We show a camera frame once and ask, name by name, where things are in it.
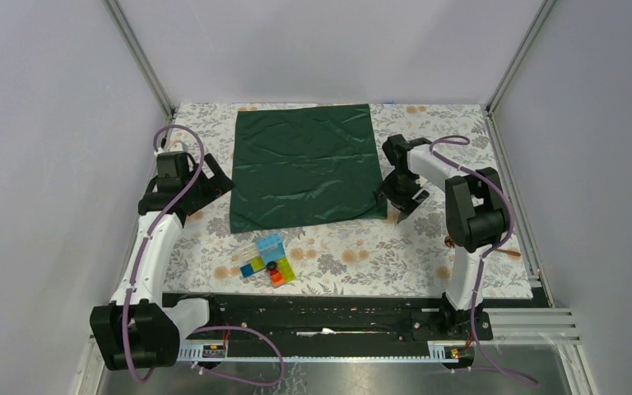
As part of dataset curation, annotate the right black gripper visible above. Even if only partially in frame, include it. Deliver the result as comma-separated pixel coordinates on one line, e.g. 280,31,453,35
373,171,430,223

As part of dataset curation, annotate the dark green cloth napkin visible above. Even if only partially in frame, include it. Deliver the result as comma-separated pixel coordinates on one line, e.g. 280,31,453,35
229,105,387,234

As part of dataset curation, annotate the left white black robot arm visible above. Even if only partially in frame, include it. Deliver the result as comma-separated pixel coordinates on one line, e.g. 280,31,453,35
89,151,234,371

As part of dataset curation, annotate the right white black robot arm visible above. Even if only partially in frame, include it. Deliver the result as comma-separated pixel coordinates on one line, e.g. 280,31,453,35
374,134,515,339

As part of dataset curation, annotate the copper spoon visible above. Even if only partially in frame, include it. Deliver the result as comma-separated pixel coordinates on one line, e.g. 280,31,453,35
444,236,522,258

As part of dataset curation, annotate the floral patterned table mat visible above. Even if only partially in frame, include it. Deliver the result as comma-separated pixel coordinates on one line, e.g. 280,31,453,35
152,102,535,300

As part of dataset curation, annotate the colourful toy brick assembly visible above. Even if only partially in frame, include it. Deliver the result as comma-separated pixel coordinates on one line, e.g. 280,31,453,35
236,233,296,288

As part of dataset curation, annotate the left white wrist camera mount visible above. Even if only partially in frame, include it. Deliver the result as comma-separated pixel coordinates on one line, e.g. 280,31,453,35
155,139,188,156

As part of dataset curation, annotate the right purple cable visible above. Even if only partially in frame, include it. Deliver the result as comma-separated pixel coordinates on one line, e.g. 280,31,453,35
429,135,541,389

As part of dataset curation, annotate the purple cable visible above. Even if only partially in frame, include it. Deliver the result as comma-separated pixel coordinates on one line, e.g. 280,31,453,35
429,135,541,389
122,123,286,388

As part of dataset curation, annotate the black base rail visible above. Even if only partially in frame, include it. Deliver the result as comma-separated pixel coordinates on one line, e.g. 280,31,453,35
160,292,555,360

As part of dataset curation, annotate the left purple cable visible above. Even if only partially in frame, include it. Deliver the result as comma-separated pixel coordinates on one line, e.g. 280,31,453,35
122,123,286,388

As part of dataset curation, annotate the left aluminium frame post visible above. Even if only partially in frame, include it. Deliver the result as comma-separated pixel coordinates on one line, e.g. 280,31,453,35
102,0,176,120

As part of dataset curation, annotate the aluminium frame post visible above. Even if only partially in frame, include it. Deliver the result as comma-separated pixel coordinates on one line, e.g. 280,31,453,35
102,0,176,120
486,0,558,114

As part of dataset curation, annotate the right aluminium frame post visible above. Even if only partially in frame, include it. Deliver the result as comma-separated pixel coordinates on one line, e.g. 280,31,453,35
486,0,558,114

